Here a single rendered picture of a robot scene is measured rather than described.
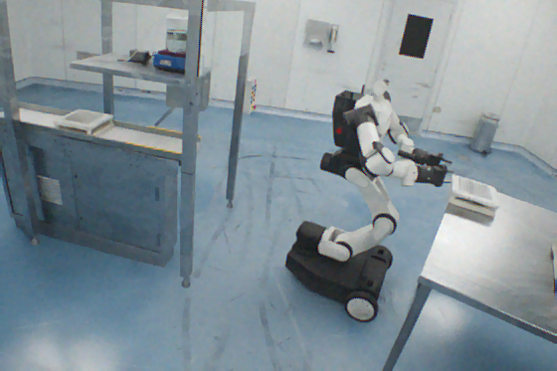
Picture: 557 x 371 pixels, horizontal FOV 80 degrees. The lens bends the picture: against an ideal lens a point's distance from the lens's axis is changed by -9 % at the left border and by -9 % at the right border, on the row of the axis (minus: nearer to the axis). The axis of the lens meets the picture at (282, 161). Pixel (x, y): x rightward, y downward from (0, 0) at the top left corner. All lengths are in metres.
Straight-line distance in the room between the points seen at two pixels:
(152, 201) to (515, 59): 5.72
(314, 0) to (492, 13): 2.67
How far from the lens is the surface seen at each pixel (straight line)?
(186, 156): 1.84
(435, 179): 1.93
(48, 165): 2.54
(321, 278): 2.31
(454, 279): 1.47
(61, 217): 2.70
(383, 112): 1.90
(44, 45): 6.67
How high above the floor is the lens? 1.67
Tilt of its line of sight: 24 degrees down
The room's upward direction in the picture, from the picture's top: 9 degrees clockwise
